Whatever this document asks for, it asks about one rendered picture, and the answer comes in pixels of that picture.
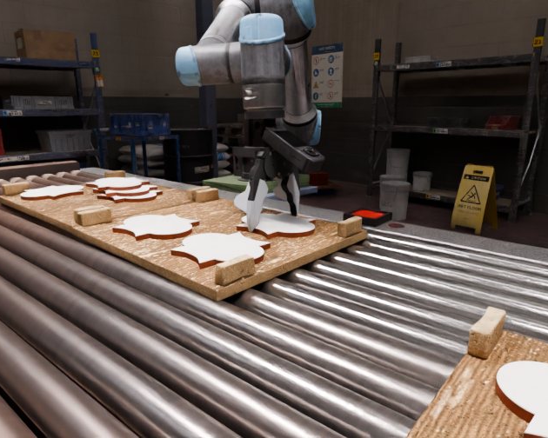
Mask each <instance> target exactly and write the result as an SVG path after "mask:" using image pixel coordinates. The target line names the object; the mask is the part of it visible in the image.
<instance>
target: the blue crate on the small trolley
mask: <svg viewBox="0 0 548 438"><path fill-rule="evenodd" d="M109 117H110V126H111V129H110V133H111V134H112V135H113V136H165V135H169V134H170V124H169V114H153V113H124V114H110V115H109Z"/></svg>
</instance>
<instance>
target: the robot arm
mask: <svg viewBox="0 0 548 438"><path fill-rule="evenodd" d="M315 27H316V13H315V6H314V1H313V0H223V2H221V3H220V4H219V6H218V7H217V10H216V14H215V20H214V21H213V22H212V24H211V26H210V27H209V29H207V31H206V32H205V33H204V35H203V37H202V38H201V40H200V41H199V43H198V44H197V45H196V46H191V45H189V46H187V47H181V48H179V49H178V50H177V54H176V69H177V75H178V77H179V79H180V81H181V83H182V84H184V85H185V86H199V87H202V85H213V84H226V83H242V85H243V86H242V87H243V106H244V109H245V110H247V111H245V112H244V114H237V119H238V121H239V122H244V144H239V147H235V148H232V153H233V169H234V176H241V177H242V178H243V179H246V180H249V182H248V185H247V188H246V190H245V192H243V193H241V194H239V195H237V196H236V197H235V200H234V204H235V206H236V207H237V208H239V209H241V210H242V211H244V212H245V213H246V214H247V215H246V217H247V225H248V230H249V231H250V232H252V231H253V230H254V229H255V228H256V226H257V225H258V224H259V217H260V213H261V211H262V209H263V200H264V199H265V197H266V196H267V192H268V187H267V185H266V183H265V180H266V181H270V182H272V181H273V179H275V178H276V179H277V187H275V188H273V193H274V195H275V196H276V197H278V198H280V199H282V200H284V201H286V202H288V203H289V204H290V210H291V215H292V216H297V213H298V206H299V190H300V183H299V174H298V169H297V168H299V169H301V170H302V171H303V172H311V171H315V170H320V169H321V166H322V164H323V162H324V159H325V157H324V156H323V155H321V154H320V153H318V152H317V151H316V150H315V149H313V148H312V147H311V146H309V145H316V144H318V143H319V139H320V132H321V111H320V110H318V109H317V108H316V106H315V104H314V103H312V102H311V86H310V75H309V64H308V53H307V42H306V40H307V39H308V38H309V37H310V35H311V30H312V29H313V28H315ZM236 156H238V170H237V169H236Z"/></svg>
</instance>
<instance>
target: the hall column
mask: <svg viewBox="0 0 548 438"><path fill-rule="evenodd" d="M195 5H196V25H197V44H198V43H199V41H200V40H201V38H202V37H203V35H204V33H205V32H206V31H207V29H209V27H210V26H211V24H212V22H213V2H212V0H195ZM199 106H200V126H201V128H213V130H212V141H213V153H214V155H213V166H214V177H215V178H218V160H217V107H216V84H213V85H202V87H199Z"/></svg>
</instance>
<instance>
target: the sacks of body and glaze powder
mask: <svg viewBox="0 0 548 438"><path fill-rule="evenodd" d="M227 149H228V147H227V146H226V145H224V144H220V143H218V144H217V160H218V177H223V176H229V175H231V172H229V171H228V170H225V169H223V168H225V167H227V166H228V165H230V163H229V162H227V161H226V160H227V159H228V158H230V155H228V154H227V153H226V152H224V151H226V150H227ZM135 151H136V162H137V175H138V176H144V159H143V147H142V144H140V145H135ZM119 152H121V153H122V154H124V155H121V156H120V157H119V158H118V160H119V161H120V162H122V163H128V164H125V165H124V166H123V167H122V168H121V170H124V171H125V172H127V173H128V174H132V175H133V172H132V162H131V152H130V145H127V146H123V147H122V148H121V149H119ZM163 153H164V152H163V145H162V144H161V143H153V144H146V155H147V167H148V177H151V178H156V179H162V180H164V179H165V177H164V157H163Z"/></svg>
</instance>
